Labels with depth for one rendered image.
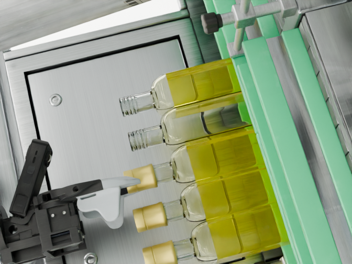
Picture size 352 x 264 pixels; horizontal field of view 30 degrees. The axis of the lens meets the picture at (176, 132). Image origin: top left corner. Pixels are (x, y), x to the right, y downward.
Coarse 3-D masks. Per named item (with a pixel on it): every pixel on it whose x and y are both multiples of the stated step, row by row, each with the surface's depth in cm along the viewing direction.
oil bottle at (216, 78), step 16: (208, 64) 98; (224, 64) 98; (160, 80) 98; (176, 80) 98; (192, 80) 98; (208, 80) 98; (224, 80) 98; (160, 96) 97; (176, 96) 97; (192, 96) 97; (208, 96) 97; (160, 112) 99
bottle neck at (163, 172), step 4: (160, 164) 95; (164, 164) 95; (168, 164) 95; (156, 168) 95; (160, 168) 95; (164, 168) 94; (168, 168) 94; (156, 172) 94; (160, 172) 94; (164, 172) 94; (168, 172) 94; (156, 176) 94; (160, 176) 94; (164, 176) 94; (168, 176) 94; (172, 176) 94; (160, 180) 94; (164, 180) 95; (168, 180) 95; (172, 180) 95
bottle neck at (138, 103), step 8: (128, 96) 99; (136, 96) 98; (144, 96) 98; (120, 104) 98; (128, 104) 98; (136, 104) 98; (144, 104) 98; (152, 104) 98; (128, 112) 98; (136, 112) 99
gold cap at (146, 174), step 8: (136, 168) 95; (144, 168) 95; (152, 168) 94; (128, 176) 94; (136, 176) 94; (144, 176) 94; (152, 176) 94; (144, 184) 94; (152, 184) 94; (128, 192) 94
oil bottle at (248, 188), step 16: (224, 176) 93; (240, 176) 93; (256, 176) 93; (192, 192) 92; (208, 192) 92; (224, 192) 92; (240, 192) 92; (256, 192) 92; (272, 192) 92; (192, 208) 92; (208, 208) 91; (224, 208) 91; (240, 208) 92; (192, 224) 94
